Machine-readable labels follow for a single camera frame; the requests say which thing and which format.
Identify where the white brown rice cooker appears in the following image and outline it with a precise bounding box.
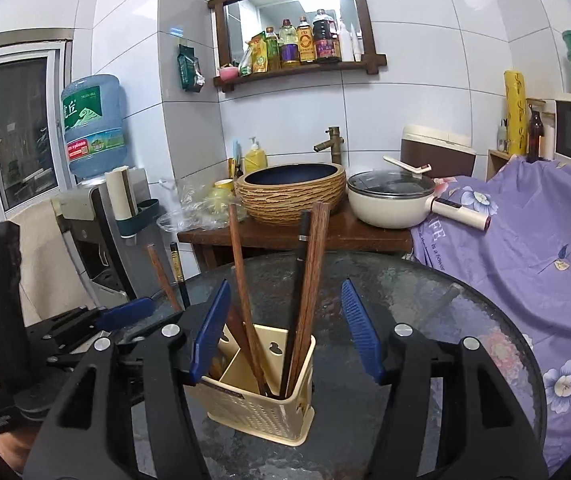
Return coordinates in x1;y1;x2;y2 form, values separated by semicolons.
399;125;477;181

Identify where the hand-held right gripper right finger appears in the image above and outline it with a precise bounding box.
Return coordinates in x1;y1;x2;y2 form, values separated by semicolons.
340;279;549;480

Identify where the aluminium frame window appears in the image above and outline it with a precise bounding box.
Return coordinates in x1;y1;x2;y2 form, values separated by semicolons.
0;30;74;221

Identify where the yellow roll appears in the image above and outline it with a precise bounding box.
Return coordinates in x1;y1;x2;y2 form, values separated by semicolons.
504;70;529;157

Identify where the beige plastic utensil holder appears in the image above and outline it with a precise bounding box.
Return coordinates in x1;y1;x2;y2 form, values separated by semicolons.
200;324;316;447

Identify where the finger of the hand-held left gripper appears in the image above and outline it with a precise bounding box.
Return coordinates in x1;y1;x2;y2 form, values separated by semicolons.
26;297;155;348

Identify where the orange label bottle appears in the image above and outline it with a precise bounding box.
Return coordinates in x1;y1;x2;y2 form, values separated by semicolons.
296;16;315;65

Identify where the brown wooden counter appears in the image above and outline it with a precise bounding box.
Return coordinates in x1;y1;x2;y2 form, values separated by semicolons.
176;210;413;271

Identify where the clear plastic bag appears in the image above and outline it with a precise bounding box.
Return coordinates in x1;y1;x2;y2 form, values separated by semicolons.
156;176;246;233

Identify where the blue water jug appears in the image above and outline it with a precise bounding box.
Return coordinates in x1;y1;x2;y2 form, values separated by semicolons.
60;74;129;180

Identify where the purple floral sheet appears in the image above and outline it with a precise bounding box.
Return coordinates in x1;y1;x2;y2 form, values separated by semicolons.
410;157;571;471

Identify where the yellow soap pump bottle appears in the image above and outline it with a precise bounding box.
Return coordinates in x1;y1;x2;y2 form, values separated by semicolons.
244;136;269;175

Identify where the white bottle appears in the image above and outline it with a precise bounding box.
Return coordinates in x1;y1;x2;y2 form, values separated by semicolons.
340;20;355;62

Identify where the grey water dispenser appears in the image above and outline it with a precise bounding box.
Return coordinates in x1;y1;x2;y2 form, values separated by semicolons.
50;167;164;306

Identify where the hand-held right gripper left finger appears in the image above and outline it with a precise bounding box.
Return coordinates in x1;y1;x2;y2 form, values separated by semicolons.
24;280;232;480

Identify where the brown glass bottle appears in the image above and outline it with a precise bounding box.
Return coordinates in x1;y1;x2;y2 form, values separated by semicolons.
526;104;545;163

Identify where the small wooden box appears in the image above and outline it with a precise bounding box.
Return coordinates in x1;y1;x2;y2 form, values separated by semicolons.
486;149;529;181

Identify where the person's left hand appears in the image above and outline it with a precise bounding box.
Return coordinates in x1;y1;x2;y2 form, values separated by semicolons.
0;432;36;476

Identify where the woven pattern wash basin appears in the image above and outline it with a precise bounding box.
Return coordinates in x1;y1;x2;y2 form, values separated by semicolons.
234;162;349;227

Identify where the white tube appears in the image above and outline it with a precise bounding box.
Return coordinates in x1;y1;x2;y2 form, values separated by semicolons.
350;22;365;61

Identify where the yellow packet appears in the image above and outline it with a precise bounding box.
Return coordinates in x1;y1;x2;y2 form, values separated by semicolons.
250;34;269;75

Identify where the dark soy sauce bottle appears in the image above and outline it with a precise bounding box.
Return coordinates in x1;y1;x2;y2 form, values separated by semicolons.
312;9;342;65

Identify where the green hanging packet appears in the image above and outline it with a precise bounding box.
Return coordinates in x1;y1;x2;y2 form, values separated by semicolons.
176;44;206;93

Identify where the black chopstick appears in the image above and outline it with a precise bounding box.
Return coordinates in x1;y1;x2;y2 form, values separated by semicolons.
278;211;312;398
170;242;191;311

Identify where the white rice ladle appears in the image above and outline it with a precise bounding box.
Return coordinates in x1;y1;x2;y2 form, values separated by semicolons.
383;156;433;178

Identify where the white electric pot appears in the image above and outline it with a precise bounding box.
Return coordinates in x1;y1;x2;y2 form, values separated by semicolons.
346;170;491;233

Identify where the wooden framed mirror shelf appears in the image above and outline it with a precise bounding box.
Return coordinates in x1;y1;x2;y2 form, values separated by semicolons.
208;0;387;93

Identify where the round glass table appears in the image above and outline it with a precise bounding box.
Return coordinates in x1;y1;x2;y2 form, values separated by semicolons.
130;250;549;480

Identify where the teal wall holder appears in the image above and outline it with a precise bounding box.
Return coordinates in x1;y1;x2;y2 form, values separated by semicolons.
116;198;161;238

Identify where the brown wooden chopstick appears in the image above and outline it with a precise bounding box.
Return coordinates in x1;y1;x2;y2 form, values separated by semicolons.
146;244;182;313
285;202;330;398
228;203;272;397

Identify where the pale yellow cup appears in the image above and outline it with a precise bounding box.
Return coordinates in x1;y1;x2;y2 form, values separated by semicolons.
210;178;237;201

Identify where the bronze faucet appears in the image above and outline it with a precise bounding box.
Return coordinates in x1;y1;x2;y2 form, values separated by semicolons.
313;126;346;165

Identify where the purple label oil bottle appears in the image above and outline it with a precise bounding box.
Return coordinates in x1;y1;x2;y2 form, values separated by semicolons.
279;18;301;67

